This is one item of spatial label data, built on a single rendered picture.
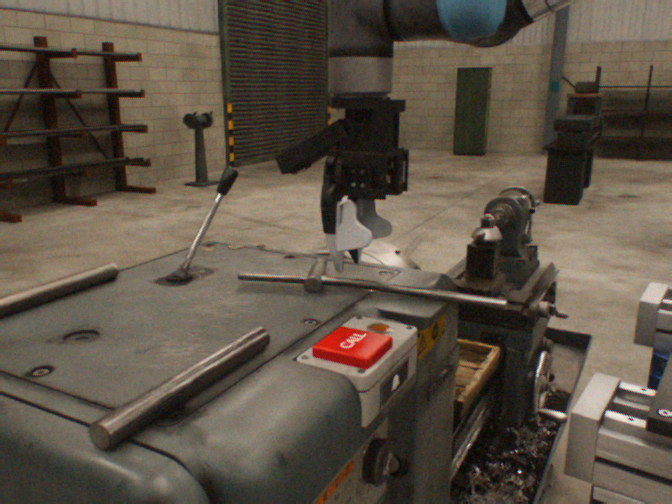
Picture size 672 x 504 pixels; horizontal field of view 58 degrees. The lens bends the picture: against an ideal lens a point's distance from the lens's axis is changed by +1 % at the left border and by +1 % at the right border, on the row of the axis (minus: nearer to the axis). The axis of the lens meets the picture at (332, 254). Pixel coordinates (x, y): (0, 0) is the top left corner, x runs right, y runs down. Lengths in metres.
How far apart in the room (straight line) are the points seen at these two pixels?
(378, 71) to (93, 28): 8.98
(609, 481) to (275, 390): 0.47
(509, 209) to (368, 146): 1.46
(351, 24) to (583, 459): 0.59
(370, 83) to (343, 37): 0.06
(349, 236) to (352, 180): 0.07
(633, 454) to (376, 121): 0.49
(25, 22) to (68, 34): 0.64
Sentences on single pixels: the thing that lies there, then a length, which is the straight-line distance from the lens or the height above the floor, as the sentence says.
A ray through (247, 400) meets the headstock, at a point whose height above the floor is 1.25.
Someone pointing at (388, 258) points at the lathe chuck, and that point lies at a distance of 1.04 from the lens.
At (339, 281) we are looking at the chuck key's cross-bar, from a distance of 0.77.
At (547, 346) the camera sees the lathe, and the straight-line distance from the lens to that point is 1.81.
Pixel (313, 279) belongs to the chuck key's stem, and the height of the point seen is 1.27.
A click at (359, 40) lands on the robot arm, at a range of 0.70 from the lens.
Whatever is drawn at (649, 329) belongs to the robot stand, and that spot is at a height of 1.06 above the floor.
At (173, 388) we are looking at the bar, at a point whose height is 1.27.
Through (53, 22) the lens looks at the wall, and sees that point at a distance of 9.19.
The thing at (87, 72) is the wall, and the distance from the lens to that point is 9.46.
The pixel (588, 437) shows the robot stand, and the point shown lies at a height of 1.09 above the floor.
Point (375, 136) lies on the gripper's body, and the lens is 0.71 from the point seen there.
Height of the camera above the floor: 1.50
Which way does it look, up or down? 16 degrees down
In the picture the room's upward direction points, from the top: straight up
